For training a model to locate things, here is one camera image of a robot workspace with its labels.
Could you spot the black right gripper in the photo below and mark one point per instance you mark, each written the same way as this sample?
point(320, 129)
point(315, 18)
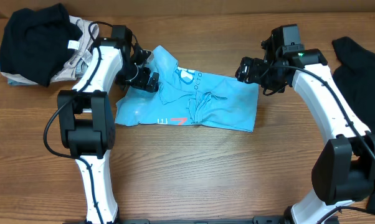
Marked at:
point(257, 66)

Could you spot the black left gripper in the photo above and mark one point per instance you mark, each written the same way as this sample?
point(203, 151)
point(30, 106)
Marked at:
point(142, 78)

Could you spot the light blue t-shirt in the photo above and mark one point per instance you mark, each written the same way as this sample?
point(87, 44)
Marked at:
point(189, 97)

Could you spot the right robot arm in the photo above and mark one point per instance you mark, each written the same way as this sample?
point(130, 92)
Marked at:
point(345, 170)

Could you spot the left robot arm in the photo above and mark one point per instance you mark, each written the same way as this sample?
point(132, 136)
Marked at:
point(87, 126)

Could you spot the grey-blue folded garment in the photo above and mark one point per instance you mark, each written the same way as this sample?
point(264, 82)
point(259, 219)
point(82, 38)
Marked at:
point(64, 75)

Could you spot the beige folded garment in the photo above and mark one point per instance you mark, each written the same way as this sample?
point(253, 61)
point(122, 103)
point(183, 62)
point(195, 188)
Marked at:
point(85, 43)

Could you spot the black crumpled garment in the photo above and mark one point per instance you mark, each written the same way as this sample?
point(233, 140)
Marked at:
point(355, 78)

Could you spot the black folded garment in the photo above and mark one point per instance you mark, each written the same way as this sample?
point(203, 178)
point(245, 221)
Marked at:
point(35, 43)

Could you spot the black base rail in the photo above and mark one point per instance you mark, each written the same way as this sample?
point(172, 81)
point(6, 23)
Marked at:
point(190, 221)

